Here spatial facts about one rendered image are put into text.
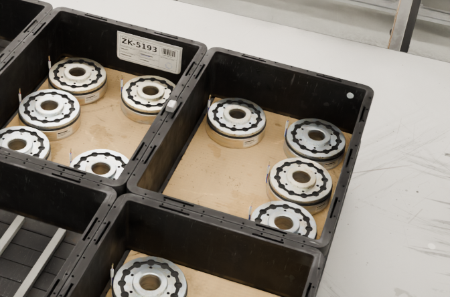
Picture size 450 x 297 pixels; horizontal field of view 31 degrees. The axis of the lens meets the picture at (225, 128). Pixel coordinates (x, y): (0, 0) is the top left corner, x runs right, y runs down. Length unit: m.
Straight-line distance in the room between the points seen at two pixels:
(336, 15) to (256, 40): 1.52
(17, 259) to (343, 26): 2.33
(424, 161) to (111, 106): 0.63
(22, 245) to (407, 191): 0.73
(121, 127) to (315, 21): 2.00
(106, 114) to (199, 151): 0.18
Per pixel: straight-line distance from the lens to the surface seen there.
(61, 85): 1.47
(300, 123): 1.43
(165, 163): 1.31
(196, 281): 1.20
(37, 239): 1.25
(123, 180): 1.19
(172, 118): 1.32
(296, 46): 1.91
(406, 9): 2.10
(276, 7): 3.40
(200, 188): 1.33
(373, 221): 1.52
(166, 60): 1.50
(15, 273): 1.21
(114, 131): 1.42
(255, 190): 1.34
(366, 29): 3.37
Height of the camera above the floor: 1.76
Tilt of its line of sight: 40 degrees down
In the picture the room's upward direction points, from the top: 7 degrees clockwise
